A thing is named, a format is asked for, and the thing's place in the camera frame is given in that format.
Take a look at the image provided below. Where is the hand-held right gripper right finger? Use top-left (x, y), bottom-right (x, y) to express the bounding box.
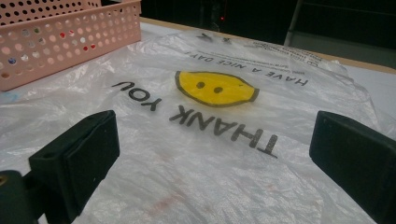
top-left (308, 110), bottom-right (396, 224)

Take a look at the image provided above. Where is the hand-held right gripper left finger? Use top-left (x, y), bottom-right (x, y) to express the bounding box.
top-left (28, 109), bottom-right (121, 224)

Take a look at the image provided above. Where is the pink perforated plastic basket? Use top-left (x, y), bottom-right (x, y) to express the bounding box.
top-left (0, 0), bottom-right (143, 92)

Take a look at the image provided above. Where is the clear printed plastic bag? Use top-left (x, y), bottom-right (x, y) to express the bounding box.
top-left (0, 29), bottom-right (396, 224)

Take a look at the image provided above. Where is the white metal desk frame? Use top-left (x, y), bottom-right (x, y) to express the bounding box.
top-left (283, 0), bottom-right (306, 48)

